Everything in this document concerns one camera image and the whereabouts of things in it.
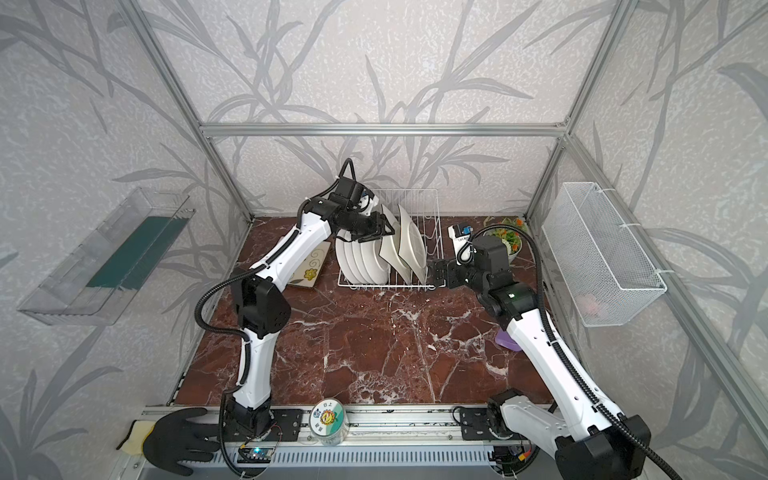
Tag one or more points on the white wire dish rack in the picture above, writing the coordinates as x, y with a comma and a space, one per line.
423, 206

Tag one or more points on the round tape roll green label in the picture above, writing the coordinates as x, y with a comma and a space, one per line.
329, 422

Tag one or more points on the white mesh wall basket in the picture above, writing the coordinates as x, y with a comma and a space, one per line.
597, 252

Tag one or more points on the round white plate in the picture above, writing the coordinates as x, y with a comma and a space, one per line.
378, 268
342, 260
360, 263
357, 278

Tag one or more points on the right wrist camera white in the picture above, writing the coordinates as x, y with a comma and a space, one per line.
459, 235

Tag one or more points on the square white plate black rim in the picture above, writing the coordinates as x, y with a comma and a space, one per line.
389, 250

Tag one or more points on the purple scoop pink handle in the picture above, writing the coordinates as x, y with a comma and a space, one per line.
504, 340

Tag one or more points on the left green circuit board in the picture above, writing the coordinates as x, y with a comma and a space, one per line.
255, 454

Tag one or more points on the pink object in basket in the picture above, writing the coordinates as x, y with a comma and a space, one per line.
589, 305

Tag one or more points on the white pot artificial flowers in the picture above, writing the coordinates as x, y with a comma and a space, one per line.
510, 238

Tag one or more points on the square white plate rear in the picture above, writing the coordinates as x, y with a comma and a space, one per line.
412, 248

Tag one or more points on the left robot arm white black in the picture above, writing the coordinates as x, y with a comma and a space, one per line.
262, 311

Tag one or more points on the yellow sponge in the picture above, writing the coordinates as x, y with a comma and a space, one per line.
138, 432

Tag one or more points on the clear plastic wall shelf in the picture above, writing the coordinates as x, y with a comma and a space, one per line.
94, 285

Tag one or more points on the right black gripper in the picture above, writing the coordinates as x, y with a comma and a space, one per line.
455, 273

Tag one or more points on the black glove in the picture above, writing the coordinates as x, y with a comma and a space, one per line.
176, 438

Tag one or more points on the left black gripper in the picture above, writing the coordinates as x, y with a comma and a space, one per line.
367, 225

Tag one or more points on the square floral plate black rim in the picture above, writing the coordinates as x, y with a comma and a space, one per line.
306, 275

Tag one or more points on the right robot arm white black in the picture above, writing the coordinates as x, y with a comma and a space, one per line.
585, 432

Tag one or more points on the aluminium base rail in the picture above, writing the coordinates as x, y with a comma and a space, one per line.
379, 436

